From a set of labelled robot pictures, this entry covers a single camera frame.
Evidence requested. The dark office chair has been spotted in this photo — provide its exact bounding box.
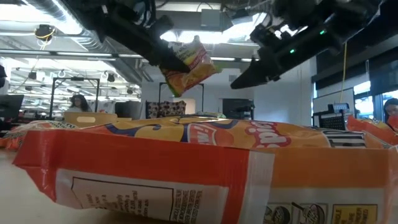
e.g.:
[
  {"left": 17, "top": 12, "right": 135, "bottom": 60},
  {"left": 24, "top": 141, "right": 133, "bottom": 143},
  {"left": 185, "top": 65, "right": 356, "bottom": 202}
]
[{"left": 114, "top": 100, "right": 143, "bottom": 119}]

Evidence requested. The black wire basket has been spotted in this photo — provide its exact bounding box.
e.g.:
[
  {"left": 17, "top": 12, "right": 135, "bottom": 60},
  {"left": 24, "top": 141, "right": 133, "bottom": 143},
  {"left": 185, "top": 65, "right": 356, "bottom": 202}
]
[{"left": 312, "top": 102, "right": 351, "bottom": 131}]

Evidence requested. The person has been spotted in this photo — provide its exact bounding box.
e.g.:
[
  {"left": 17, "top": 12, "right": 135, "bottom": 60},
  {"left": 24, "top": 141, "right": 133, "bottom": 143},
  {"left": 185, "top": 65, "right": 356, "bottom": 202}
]
[
  {"left": 67, "top": 94, "right": 93, "bottom": 113},
  {"left": 382, "top": 97, "right": 398, "bottom": 131}
]

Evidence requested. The black computer monitor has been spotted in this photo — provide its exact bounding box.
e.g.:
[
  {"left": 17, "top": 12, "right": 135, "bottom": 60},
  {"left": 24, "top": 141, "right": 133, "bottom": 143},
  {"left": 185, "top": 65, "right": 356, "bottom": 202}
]
[{"left": 0, "top": 94, "right": 25, "bottom": 124}]

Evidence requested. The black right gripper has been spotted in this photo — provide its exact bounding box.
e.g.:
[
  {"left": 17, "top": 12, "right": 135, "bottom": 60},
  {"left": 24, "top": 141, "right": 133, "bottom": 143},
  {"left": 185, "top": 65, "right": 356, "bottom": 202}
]
[{"left": 230, "top": 24, "right": 336, "bottom": 90}]

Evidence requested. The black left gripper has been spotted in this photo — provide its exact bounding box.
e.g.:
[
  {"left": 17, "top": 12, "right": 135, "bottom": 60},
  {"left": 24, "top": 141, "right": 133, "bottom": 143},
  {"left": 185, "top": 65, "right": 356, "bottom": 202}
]
[{"left": 105, "top": 0, "right": 191, "bottom": 74}]

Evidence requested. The yellow hanging cable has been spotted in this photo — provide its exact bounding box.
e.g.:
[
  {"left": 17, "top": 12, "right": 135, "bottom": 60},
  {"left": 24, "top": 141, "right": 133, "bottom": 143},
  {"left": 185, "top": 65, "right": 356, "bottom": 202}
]
[{"left": 338, "top": 42, "right": 348, "bottom": 103}]

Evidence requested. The tan yellow plastic bin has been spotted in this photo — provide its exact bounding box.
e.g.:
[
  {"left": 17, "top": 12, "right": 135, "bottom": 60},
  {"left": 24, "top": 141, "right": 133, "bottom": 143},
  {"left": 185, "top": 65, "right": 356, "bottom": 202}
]
[{"left": 63, "top": 111, "right": 133, "bottom": 128}]

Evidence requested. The grey ceiling box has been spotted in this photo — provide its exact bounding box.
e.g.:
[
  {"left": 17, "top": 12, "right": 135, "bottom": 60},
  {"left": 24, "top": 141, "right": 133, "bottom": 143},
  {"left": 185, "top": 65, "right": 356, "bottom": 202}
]
[{"left": 200, "top": 8, "right": 223, "bottom": 31}]

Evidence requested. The patterned fabric chair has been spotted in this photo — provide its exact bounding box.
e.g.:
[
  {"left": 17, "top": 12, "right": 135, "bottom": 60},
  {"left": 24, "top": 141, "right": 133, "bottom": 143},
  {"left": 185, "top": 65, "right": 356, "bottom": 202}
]
[{"left": 145, "top": 100, "right": 187, "bottom": 119}]

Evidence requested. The black ceiling camera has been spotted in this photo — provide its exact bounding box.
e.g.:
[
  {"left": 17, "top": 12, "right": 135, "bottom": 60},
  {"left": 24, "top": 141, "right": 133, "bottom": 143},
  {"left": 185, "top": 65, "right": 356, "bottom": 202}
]
[{"left": 33, "top": 24, "right": 56, "bottom": 43}]

